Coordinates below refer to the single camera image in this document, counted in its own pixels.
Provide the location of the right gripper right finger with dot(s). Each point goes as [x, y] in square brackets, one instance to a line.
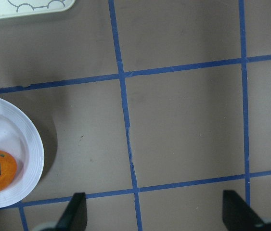
[238, 216]

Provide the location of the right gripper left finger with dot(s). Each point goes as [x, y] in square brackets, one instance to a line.
[75, 216]

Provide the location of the orange fruit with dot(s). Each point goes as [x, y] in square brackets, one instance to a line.
[8, 169]

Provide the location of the cream bear tray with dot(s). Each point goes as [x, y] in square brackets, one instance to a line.
[18, 8]

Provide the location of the white round plate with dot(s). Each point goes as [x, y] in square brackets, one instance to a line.
[20, 138]

